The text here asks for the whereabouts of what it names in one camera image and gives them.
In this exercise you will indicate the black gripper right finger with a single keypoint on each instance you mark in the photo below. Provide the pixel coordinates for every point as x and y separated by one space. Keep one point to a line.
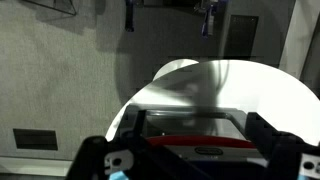
283 150

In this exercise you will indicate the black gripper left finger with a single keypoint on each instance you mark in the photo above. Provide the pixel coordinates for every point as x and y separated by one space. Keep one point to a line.
87 156

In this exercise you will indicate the dark rectangular floor plate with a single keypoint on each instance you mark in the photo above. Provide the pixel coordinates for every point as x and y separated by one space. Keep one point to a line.
241 36
35 139

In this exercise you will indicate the grey toy stove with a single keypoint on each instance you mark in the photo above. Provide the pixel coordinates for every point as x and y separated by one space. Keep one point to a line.
186 124

